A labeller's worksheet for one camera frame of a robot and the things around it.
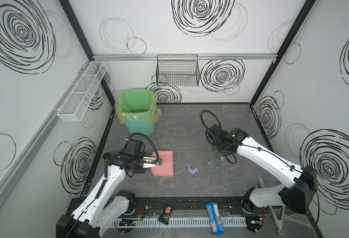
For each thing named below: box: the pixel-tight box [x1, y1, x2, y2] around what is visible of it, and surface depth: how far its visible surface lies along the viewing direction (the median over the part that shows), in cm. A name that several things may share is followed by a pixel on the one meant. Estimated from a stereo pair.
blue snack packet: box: [205, 202, 226, 236], surface depth 71 cm
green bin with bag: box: [115, 89, 162, 136], surface depth 93 cm
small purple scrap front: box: [187, 166, 199, 175], surface depth 86 cm
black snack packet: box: [157, 203, 174, 226], surface depth 72 cm
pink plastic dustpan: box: [151, 150, 174, 177], surface depth 84 cm
